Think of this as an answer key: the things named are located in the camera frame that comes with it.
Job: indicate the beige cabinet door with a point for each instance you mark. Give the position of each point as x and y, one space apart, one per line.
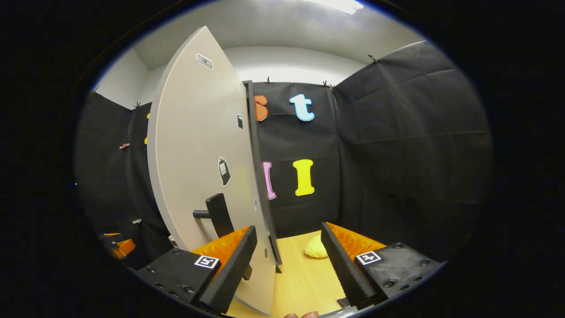
198 132

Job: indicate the long ceiling light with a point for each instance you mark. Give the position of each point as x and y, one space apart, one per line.
337 5

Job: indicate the black backdrop cloth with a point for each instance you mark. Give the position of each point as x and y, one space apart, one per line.
397 154

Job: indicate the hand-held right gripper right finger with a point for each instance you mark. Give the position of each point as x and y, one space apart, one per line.
342 269

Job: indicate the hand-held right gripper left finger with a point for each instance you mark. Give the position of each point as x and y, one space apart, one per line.
231 274

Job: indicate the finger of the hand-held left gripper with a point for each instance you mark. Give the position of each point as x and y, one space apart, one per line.
126 247
110 236

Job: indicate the yellow lumpy object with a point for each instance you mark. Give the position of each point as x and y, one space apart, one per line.
315 248

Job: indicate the dark grey cabinet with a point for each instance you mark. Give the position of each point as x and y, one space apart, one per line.
262 203

